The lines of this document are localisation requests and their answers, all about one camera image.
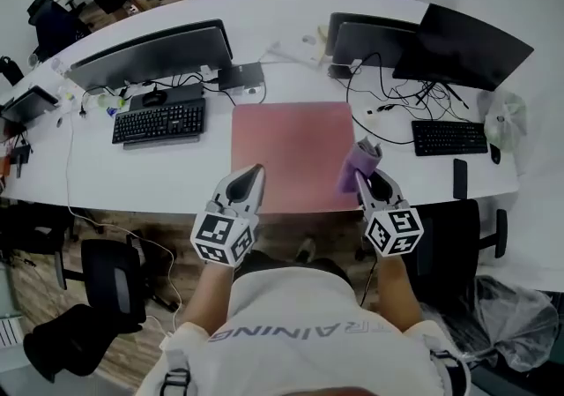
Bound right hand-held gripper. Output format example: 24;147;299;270
353;167;426;260

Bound pink desk mat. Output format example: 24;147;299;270
230;101;360;215

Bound person's right white shoe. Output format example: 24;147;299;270
295;237;317;264

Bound person's left forearm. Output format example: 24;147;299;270
178;259;234;333

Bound wide black curved monitor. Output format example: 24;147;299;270
70;18;231;71
64;25;234;92

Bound black rectangular mat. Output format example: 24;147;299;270
129;83;204;112

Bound tangle of black cables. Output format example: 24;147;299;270
378;76;471;122

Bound small green bottle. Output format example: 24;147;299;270
95;92;128;111

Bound person's right forearm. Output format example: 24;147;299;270
376;255;424;336

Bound white flat box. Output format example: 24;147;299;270
266;38;330;68

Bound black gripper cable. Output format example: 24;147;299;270
359;255;381;308

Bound person's dark trousers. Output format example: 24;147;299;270
235;250;354;292

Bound black docking box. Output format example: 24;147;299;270
217;60;266;92

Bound dark office chair with jacket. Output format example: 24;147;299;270
26;0;93;64

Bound small black gadget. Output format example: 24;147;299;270
7;141;34;179

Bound grey laptop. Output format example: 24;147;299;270
1;84;62;125

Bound large black flat monitor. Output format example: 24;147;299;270
391;3;536;93

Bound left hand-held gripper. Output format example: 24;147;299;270
189;163;267;270

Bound dark grey monitor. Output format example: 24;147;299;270
331;21;419;68
325;11;422;56

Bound black bag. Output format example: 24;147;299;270
21;303;145;383

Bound white cable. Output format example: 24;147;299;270
64;114;184;338

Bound person's white shirt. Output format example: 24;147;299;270
136;265;472;396

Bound clear plastic bag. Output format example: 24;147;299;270
478;89;529;155

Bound black flask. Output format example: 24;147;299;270
0;55;26;87

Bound long black cable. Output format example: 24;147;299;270
345;51;418;146

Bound purple cloth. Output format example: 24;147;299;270
334;137;384;199

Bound plastic-covered black office chair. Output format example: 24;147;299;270
404;198;560;373

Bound black slim keyboard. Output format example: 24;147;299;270
411;119;490;158

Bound black smartphone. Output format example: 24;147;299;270
452;158;469;200

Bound black full-size keyboard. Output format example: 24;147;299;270
111;97;207;151

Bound grey shoulder strap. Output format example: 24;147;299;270
158;349;193;396
425;336;472;396

